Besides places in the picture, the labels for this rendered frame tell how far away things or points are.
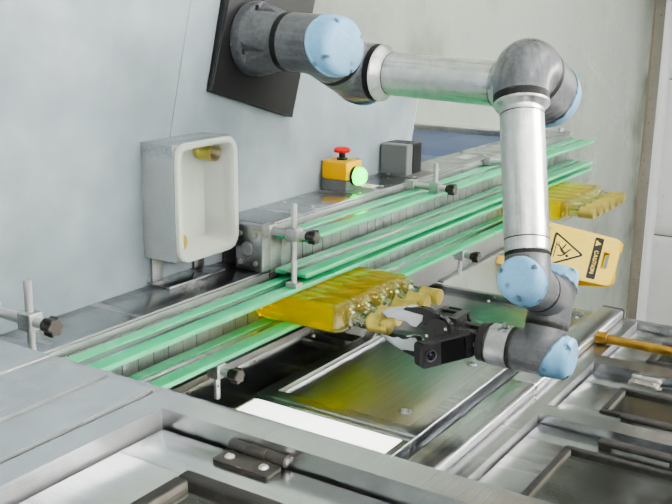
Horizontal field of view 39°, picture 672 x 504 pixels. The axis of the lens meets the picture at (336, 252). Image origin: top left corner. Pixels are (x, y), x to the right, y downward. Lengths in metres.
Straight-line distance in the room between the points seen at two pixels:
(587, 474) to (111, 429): 1.01
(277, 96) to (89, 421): 1.30
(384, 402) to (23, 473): 1.07
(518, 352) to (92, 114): 0.84
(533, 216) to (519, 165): 0.09
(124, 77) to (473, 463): 0.91
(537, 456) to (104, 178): 0.90
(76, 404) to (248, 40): 1.15
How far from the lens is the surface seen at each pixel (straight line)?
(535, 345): 1.67
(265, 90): 2.06
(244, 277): 1.90
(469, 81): 1.84
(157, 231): 1.82
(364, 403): 1.78
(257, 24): 1.94
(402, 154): 2.48
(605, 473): 1.71
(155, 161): 1.79
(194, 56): 1.91
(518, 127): 1.63
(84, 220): 1.73
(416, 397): 1.82
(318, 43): 1.85
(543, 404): 1.89
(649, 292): 7.99
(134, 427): 0.89
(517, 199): 1.59
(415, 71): 1.90
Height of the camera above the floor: 2.01
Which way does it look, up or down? 32 degrees down
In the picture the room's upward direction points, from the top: 100 degrees clockwise
